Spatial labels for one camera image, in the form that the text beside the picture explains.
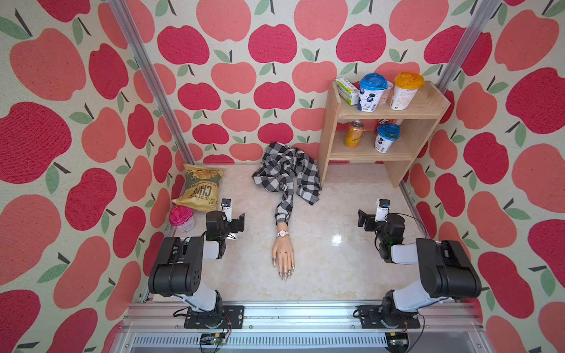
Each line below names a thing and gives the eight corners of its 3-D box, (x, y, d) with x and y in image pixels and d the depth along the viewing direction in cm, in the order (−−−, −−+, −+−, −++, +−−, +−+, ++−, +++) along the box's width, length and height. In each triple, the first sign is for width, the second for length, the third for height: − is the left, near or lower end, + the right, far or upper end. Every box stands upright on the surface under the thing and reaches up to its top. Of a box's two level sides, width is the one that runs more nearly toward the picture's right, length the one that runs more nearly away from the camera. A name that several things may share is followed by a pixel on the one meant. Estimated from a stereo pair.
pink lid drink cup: (175, 235, 97) (165, 222, 88) (181, 218, 102) (172, 205, 93) (196, 235, 97) (188, 222, 88) (200, 218, 102) (193, 205, 93)
